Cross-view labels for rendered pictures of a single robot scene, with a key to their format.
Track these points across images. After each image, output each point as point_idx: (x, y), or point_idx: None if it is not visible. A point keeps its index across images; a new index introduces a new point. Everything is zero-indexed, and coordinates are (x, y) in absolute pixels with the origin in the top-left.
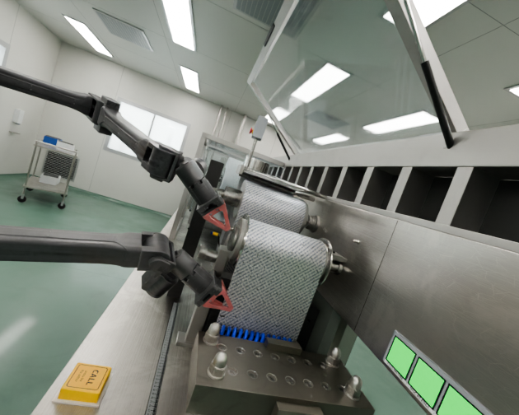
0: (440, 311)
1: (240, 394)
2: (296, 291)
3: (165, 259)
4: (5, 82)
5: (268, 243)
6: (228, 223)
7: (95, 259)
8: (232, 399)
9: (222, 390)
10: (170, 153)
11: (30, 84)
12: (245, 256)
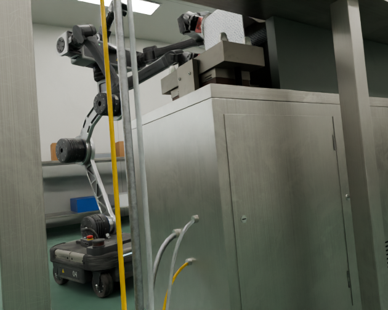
0: None
1: (171, 74)
2: (232, 27)
3: (172, 53)
4: (169, 50)
5: (212, 15)
6: None
7: (157, 68)
8: (170, 79)
9: (166, 76)
10: (180, 16)
11: (175, 45)
12: (206, 32)
